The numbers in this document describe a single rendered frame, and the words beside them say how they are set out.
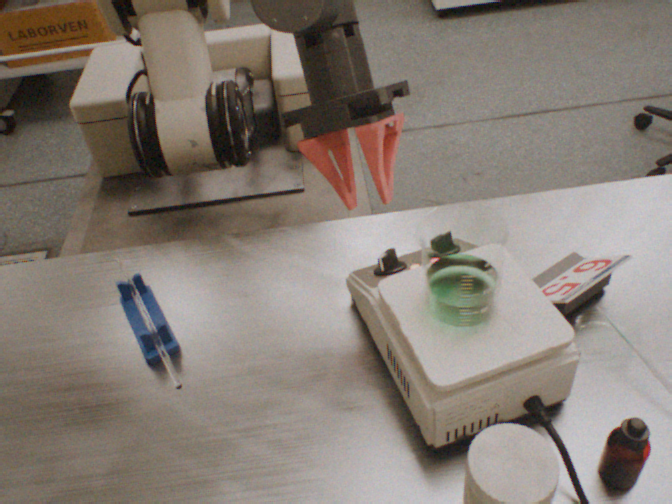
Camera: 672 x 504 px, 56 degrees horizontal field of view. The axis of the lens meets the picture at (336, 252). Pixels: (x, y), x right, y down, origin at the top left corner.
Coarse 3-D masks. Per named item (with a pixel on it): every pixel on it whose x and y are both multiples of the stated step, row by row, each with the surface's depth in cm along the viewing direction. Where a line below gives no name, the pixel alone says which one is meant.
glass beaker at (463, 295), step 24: (432, 216) 47; (456, 216) 48; (480, 216) 48; (432, 240) 49; (456, 240) 50; (480, 240) 49; (504, 240) 45; (432, 264) 45; (456, 264) 44; (480, 264) 44; (432, 288) 47; (456, 288) 45; (480, 288) 45; (432, 312) 49; (456, 312) 47; (480, 312) 47
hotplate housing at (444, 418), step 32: (352, 288) 61; (384, 320) 53; (384, 352) 56; (576, 352) 49; (416, 384) 48; (480, 384) 47; (512, 384) 48; (544, 384) 49; (416, 416) 51; (448, 416) 47; (480, 416) 49; (512, 416) 51; (544, 416) 49
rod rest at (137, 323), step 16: (128, 288) 65; (144, 288) 66; (128, 304) 65; (144, 304) 65; (128, 320) 64; (160, 320) 63; (144, 336) 59; (160, 336) 60; (144, 352) 61; (176, 352) 61
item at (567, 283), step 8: (584, 264) 63; (592, 264) 62; (600, 264) 61; (608, 264) 59; (568, 272) 63; (576, 272) 62; (584, 272) 61; (592, 272) 59; (560, 280) 62; (568, 280) 60; (576, 280) 59; (584, 280) 58; (544, 288) 62; (552, 288) 60; (560, 288) 59; (568, 288) 58; (552, 296) 58; (560, 296) 57
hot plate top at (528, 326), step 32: (512, 256) 54; (384, 288) 53; (416, 288) 52; (512, 288) 51; (416, 320) 50; (512, 320) 49; (544, 320) 49; (416, 352) 48; (448, 352) 47; (480, 352) 47; (512, 352) 47; (544, 352) 47; (448, 384) 45
